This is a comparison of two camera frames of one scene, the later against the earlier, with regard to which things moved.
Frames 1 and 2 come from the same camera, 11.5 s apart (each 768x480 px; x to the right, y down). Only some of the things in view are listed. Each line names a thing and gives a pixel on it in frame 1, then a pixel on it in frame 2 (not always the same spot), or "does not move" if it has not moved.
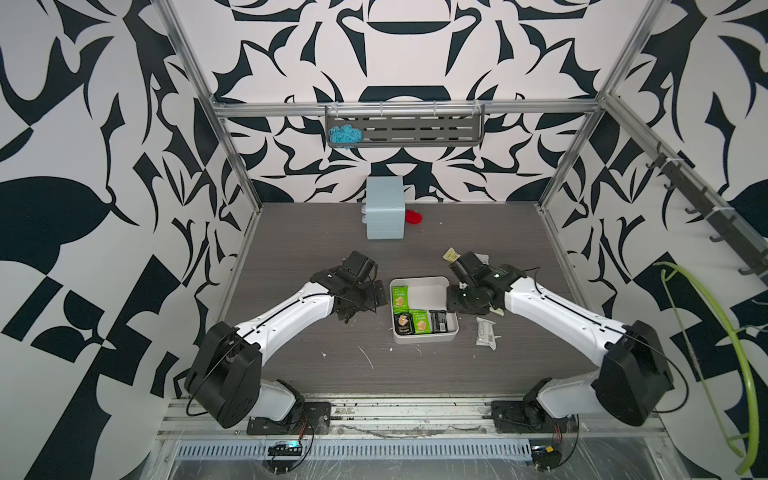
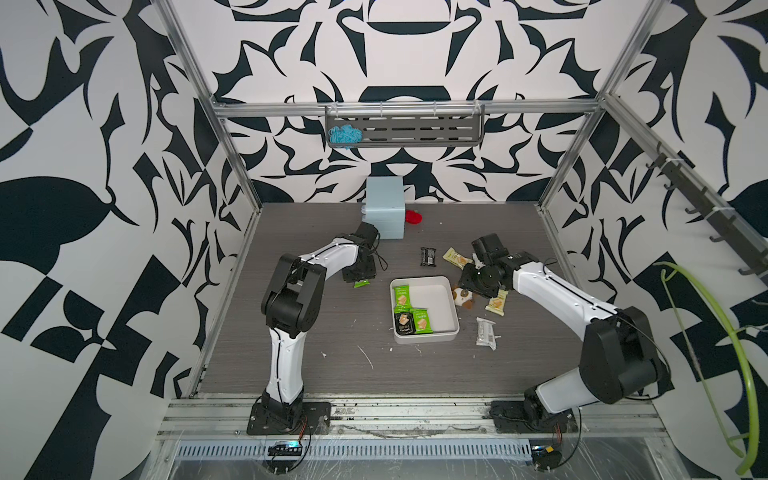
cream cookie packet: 451,255 does not move
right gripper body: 459,300 to 474,279
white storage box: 418,310 does not move
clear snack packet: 486,335 does not move
